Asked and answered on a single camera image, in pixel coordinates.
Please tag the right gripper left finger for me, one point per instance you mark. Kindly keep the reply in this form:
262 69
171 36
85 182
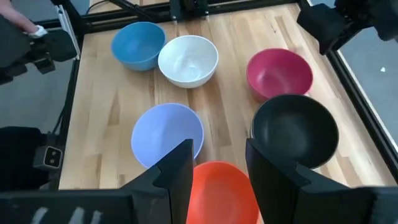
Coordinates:
174 186

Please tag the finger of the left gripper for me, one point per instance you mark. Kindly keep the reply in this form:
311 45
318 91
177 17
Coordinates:
323 25

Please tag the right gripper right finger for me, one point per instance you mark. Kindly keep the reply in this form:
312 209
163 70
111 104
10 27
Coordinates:
280 193

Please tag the orange-red bowl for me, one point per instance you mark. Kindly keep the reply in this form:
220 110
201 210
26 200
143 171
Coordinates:
220 193

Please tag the lavender bowl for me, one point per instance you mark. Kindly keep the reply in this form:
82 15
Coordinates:
161 133

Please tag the crimson bowl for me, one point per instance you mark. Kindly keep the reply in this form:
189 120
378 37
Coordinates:
280 71

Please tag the black bowl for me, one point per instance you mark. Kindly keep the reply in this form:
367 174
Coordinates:
295 127

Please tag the white bowl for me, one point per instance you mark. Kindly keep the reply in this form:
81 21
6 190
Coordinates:
188 60

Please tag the blue bowl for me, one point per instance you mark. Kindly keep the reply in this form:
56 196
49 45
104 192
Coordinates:
136 46

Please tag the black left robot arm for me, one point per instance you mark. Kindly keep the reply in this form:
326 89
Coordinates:
189 7

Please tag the black office chair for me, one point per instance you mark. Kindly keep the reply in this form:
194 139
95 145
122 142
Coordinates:
18 158

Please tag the black rounded device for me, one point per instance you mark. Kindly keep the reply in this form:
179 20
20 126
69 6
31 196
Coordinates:
59 45

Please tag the person's hand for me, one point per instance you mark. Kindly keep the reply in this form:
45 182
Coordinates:
15 18

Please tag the black aluminium table frame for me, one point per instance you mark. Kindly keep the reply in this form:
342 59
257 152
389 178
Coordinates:
360 99

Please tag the small black table camera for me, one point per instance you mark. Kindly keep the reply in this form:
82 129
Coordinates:
51 157

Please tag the silver aluminium bracket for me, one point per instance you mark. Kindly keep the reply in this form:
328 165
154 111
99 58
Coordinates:
66 28

